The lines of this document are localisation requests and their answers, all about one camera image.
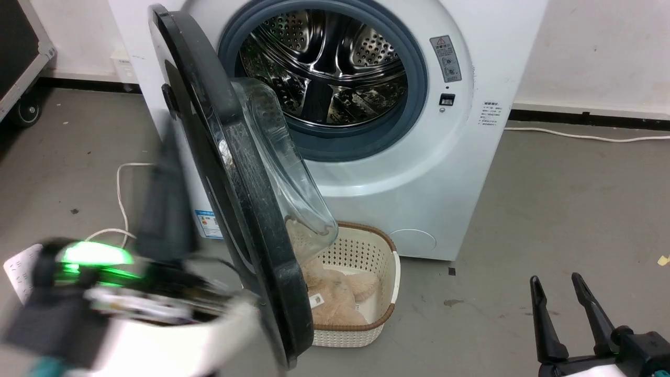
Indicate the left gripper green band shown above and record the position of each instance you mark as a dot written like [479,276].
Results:
[104,272]

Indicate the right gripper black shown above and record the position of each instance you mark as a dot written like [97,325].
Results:
[633,351]

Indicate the black washing machine door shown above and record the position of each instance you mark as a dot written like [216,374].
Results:
[251,220]

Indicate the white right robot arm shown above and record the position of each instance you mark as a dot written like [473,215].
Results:
[596,370]

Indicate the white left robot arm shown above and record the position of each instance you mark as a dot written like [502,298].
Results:
[167,345]

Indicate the white front-load washing machine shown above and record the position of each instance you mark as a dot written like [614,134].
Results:
[419,183]

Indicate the blue energy label sticker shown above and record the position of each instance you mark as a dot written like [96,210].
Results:
[208,225]

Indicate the small yellow tape scrap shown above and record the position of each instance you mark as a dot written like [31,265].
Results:
[663,259]

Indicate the white printed paper sheet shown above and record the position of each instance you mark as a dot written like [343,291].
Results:
[20,272]

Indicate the black caster wheel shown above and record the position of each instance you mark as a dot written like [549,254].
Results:
[29,111]

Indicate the beige plush clothing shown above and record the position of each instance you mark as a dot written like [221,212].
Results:
[337,306]

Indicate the cream laundry basket brown rim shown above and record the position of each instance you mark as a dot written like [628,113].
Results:
[361,251]

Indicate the white text sticker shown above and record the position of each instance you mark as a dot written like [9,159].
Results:
[490,114]

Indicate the black flight case metal edges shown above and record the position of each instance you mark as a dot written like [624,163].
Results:
[13,42]

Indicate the grey warning sticker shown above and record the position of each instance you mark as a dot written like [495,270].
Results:
[446,57]

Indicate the white wall socket box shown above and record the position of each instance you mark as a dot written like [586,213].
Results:
[124,67]

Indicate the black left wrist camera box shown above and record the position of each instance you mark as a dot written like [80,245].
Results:
[52,327]

